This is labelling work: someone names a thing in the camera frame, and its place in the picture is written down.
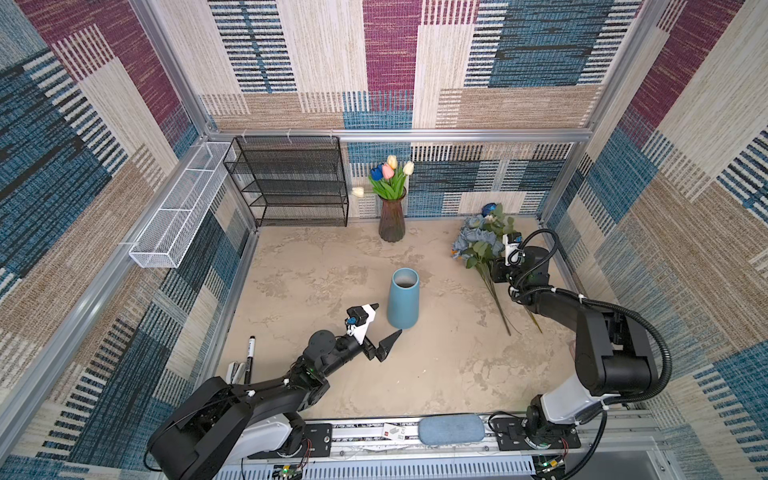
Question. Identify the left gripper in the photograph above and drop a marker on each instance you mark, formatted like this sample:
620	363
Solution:
380	351

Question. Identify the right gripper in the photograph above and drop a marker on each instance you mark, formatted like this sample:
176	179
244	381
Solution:
498	268

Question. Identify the teal ceramic vase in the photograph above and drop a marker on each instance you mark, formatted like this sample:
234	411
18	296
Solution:
403	300

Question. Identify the blue hydrangea bunch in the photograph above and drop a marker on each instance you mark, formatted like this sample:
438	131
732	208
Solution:
479	242

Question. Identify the red glass vase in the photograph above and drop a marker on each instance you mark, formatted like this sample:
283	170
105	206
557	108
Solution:
392	219

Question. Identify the pink tulip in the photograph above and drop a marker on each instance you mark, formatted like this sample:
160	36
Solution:
387	176

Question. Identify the blue tulip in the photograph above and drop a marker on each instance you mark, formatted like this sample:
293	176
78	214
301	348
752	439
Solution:
379	184

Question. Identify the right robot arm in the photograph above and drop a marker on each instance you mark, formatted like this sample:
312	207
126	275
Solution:
619	356

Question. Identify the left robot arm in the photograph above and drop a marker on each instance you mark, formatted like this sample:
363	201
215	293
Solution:
222	422

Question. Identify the white label tag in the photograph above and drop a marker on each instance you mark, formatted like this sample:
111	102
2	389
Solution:
394	432

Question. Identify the blue-grey sponge pad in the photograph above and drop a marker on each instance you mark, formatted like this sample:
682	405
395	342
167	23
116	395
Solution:
451	429

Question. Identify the black marker pen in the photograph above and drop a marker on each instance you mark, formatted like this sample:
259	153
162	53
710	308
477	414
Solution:
247	372

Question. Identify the white stapler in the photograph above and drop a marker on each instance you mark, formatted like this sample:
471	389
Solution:
235	373

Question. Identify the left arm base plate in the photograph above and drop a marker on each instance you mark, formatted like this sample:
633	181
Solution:
314	438

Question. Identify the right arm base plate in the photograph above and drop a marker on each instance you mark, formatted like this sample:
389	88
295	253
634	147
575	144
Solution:
513	434

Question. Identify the black wire shelf rack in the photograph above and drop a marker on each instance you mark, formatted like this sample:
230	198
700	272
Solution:
290	181

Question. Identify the white wire mesh basket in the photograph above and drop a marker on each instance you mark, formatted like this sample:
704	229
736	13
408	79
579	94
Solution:
165	240

